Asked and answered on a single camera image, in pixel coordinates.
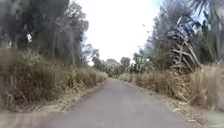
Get distant trees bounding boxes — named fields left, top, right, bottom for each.
left=88, top=48, right=151, bottom=77

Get grey asphalt path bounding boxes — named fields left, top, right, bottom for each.
left=36, top=78, right=194, bottom=128

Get dry grass and reeds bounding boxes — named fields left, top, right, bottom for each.
left=118, top=64, right=224, bottom=111

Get dark green trees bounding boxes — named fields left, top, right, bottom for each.
left=0, top=0, right=90, bottom=66

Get dry tall grass bank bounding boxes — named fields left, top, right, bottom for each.
left=0, top=48, right=108, bottom=111

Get dry leaf verge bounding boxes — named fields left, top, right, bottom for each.
left=0, top=81, right=104, bottom=128

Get green flax bushes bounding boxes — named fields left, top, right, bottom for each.
left=146, top=0, right=224, bottom=73

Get dry litter verge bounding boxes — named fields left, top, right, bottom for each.
left=126, top=81, right=224, bottom=128

